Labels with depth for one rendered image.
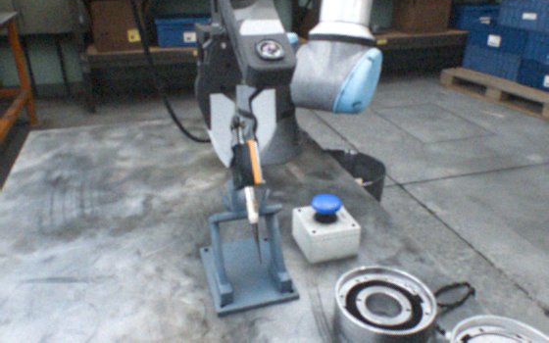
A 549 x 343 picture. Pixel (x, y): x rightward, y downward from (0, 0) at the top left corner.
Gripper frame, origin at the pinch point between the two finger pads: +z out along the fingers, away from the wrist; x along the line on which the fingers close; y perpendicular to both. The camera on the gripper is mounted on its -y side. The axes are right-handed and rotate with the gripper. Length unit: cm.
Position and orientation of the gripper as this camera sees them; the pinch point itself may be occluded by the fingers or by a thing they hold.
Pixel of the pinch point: (243, 157)
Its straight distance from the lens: 51.8
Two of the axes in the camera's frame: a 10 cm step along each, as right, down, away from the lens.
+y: -2.9, -4.1, 8.6
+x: -9.6, 1.3, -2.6
